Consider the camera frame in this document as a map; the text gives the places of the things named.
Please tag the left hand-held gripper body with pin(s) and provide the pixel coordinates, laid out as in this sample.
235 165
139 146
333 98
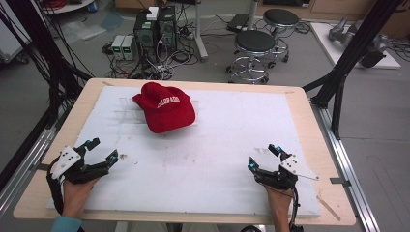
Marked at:
69 162

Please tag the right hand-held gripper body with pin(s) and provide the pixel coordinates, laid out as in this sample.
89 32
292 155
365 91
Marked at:
283 175

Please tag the red baseball cap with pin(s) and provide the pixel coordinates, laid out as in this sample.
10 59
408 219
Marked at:
166 112

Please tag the person's right hand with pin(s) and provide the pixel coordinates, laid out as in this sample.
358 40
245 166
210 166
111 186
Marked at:
278 199

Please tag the person's left hand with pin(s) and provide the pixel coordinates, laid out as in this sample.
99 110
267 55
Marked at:
75 196

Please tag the white foam mat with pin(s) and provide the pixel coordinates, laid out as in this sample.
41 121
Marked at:
206 161

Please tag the thin wooden stick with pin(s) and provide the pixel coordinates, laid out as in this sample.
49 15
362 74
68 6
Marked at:
328 208

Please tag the grey power supply unit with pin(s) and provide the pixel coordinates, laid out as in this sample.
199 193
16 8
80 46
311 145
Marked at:
129 47
117 46

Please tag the black round stool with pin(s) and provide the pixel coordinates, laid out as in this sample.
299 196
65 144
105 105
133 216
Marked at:
281 17
254 42

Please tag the clear plastic sheet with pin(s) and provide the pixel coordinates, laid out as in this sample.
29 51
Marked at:
82 29

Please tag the white board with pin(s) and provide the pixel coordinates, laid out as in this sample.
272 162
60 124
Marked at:
328 42

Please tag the black computer tower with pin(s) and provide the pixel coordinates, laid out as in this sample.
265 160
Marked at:
146 35
167 29

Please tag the black flat device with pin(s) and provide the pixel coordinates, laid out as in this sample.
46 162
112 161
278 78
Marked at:
238 22

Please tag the white round table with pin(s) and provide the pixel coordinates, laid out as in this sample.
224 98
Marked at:
69 5

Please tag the grey metal stand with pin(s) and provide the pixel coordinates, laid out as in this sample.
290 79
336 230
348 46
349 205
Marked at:
199 32

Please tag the grey robot part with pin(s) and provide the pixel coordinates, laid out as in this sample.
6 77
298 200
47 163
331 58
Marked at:
364 38

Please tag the white box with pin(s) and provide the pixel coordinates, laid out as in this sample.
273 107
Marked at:
152 13

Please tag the grey metal bracket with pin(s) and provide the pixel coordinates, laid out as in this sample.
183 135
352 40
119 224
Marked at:
340 182
42 167

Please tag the aluminium rail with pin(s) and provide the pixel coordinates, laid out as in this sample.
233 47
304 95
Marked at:
348 167
22 170

